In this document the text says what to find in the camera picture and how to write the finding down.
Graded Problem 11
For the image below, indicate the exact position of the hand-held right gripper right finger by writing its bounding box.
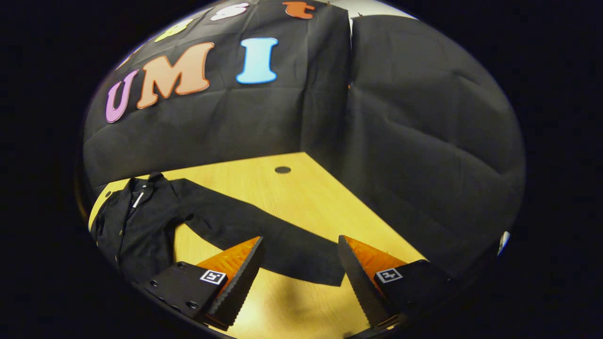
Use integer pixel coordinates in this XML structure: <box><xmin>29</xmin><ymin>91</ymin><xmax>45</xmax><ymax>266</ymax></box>
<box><xmin>338</xmin><ymin>234</ymin><xmax>455</xmax><ymax>328</ymax></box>

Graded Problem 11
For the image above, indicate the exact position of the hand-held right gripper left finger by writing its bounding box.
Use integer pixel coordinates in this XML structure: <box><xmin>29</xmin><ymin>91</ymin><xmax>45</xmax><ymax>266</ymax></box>
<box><xmin>134</xmin><ymin>236</ymin><xmax>264</xmax><ymax>331</ymax></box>

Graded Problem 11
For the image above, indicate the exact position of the black button shirt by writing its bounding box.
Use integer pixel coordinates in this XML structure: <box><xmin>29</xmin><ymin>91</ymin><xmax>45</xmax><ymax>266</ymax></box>
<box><xmin>90</xmin><ymin>172</ymin><xmax>347</xmax><ymax>287</ymax></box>

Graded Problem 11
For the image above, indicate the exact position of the black backdrop cloth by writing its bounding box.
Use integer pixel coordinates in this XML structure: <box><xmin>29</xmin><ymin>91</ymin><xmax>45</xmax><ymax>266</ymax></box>
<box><xmin>82</xmin><ymin>0</ymin><xmax>526</xmax><ymax>278</ymax></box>

